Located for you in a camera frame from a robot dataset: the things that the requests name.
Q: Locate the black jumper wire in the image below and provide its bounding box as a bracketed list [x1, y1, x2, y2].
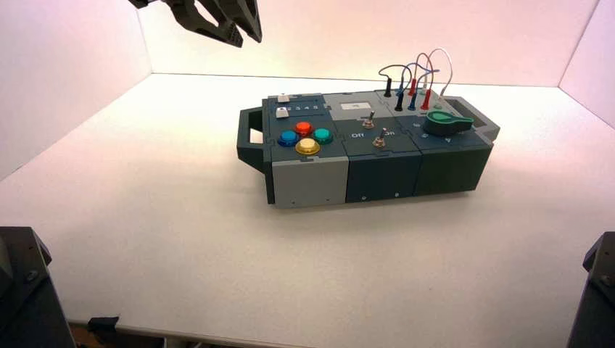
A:
[378, 64, 413, 93]

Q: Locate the blue jumper wire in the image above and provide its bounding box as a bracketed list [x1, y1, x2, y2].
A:
[398, 62, 441, 95]

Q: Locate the yellow push button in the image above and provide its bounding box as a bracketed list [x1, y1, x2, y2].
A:
[294, 138, 321, 157]

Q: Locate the grey and blue task box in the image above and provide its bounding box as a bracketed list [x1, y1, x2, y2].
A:
[236, 90, 501, 210]

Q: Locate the green rotary knob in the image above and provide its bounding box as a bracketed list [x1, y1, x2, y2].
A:
[422, 109, 475, 137]

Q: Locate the red jumper wire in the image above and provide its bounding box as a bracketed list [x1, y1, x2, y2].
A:
[413, 52, 435, 92]

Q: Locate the white jumper wire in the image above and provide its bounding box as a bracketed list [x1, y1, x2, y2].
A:
[425, 48, 454, 96]

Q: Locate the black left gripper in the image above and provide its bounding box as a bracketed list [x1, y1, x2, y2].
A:
[128, 0, 263, 49]

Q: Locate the blue push button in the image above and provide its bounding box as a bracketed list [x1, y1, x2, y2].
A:
[277, 130, 300, 149]

